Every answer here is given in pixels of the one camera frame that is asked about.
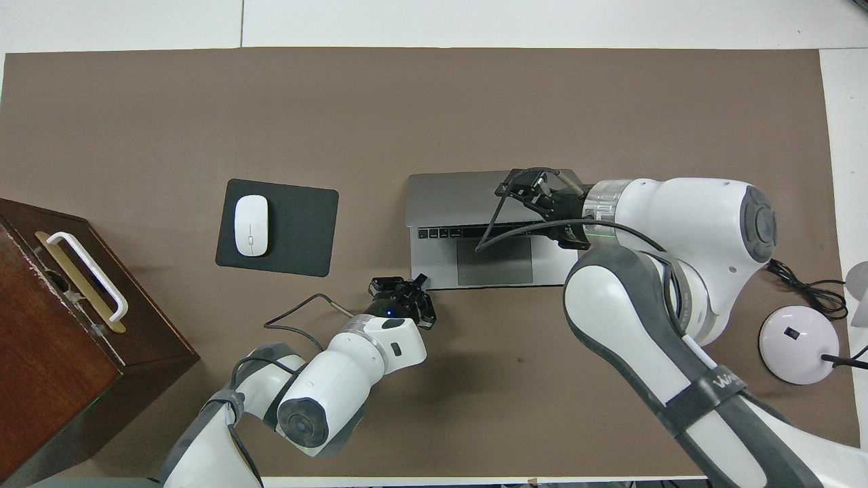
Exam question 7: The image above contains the grey left arm cable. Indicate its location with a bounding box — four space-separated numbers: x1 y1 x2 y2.
263 294 356 353

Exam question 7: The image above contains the black mouse pad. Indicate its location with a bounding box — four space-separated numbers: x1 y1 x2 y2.
215 178 340 278

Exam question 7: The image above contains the gold metal handle plate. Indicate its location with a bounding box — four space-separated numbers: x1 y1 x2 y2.
34 230 127 335

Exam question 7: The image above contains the grey aluminium laptop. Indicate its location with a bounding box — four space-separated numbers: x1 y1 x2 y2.
405 169 585 291

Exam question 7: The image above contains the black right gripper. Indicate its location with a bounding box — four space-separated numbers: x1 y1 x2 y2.
495 167 589 250

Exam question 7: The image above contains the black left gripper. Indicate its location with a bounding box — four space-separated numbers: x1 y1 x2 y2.
368 273 438 331

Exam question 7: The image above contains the white computer mouse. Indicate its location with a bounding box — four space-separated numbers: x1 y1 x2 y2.
234 195 271 258

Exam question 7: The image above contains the white round lamp base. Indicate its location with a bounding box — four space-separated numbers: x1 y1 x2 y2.
758 305 842 386

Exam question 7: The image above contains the dark brown wooden box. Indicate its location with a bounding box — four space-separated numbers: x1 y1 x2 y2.
0 198 201 487

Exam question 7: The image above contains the white box handle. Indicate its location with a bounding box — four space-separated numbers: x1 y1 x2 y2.
45 231 130 323

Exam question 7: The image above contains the large brown table mat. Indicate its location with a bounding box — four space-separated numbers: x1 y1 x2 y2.
0 47 863 479

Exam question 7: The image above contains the black power cable with plug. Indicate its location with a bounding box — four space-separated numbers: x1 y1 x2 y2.
768 259 850 321

